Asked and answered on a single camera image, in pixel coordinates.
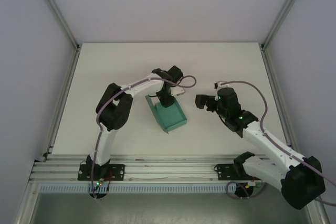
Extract green paper box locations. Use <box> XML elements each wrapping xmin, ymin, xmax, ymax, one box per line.
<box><xmin>144</xmin><ymin>95</ymin><xmax>188</xmax><ymax>134</ymax></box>

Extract grey metal sheet panel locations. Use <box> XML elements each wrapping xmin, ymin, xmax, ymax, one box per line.
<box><xmin>26</xmin><ymin>183</ymin><xmax>320</xmax><ymax>224</ymax></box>

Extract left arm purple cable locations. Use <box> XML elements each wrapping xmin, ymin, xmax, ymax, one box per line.
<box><xmin>89</xmin><ymin>75</ymin><xmax>197</xmax><ymax>198</ymax></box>

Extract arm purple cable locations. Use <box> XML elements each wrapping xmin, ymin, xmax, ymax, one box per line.
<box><xmin>89</xmin><ymin>75</ymin><xmax>197</xmax><ymax>198</ymax></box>
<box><xmin>222</xmin><ymin>80</ymin><xmax>336</xmax><ymax>206</ymax></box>

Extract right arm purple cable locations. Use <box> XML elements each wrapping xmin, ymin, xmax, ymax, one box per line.
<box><xmin>222</xmin><ymin>80</ymin><xmax>336</xmax><ymax>206</ymax></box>

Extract aluminium table side rail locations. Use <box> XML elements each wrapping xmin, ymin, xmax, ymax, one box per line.
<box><xmin>41</xmin><ymin>44</ymin><xmax>81</xmax><ymax>162</ymax></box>
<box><xmin>259</xmin><ymin>44</ymin><xmax>300</xmax><ymax>162</ymax></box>

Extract aluminium mounting rail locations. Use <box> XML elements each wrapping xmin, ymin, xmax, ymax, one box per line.
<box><xmin>30</xmin><ymin>155</ymin><xmax>314</xmax><ymax>183</ymax></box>

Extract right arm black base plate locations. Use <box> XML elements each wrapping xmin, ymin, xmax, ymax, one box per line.
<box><xmin>214</xmin><ymin>163</ymin><xmax>264</xmax><ymax>182</ymax></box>

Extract slotted grey cable duct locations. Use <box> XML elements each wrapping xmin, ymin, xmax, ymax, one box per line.
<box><xmin>39</xmin><ymin>184</ymin><xmax>263</xmax><ymax>194</ymax></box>

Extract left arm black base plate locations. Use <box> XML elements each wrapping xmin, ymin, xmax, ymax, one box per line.
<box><xmin>77</xmin><ymin>164</ymin><xmax>125</xmax><ymax>182</ymax></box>

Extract black round cable grommet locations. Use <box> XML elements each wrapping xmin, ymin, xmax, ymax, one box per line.
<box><xmin>89</xmin><ymin>191</ymin><xmax>108</xmax><ymax>200</ymax></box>
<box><xmin>234</xmin><ymin>184</ymin><xmax>253</xmax><ymax>199</ymax></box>

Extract aluminium frame post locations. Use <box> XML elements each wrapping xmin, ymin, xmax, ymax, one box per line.
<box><xmin>33</xmin><ymin>0</ymin><xmax>81</xmax><ymax>51</ymax></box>
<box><xmin>261</xmin><ymin>0</ymin><xmax>312</xmax><ymax>51</ymax></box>

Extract aluminium frame leg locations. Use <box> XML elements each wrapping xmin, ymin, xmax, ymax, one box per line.
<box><xmin>14</xmin><ymin>182</ymin><xmax>40</xmax><ymax>224</ymax></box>
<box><xmin>304</xmin><ymin>182</ymin><xmax>331</xmax><ymax>224</ymax></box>

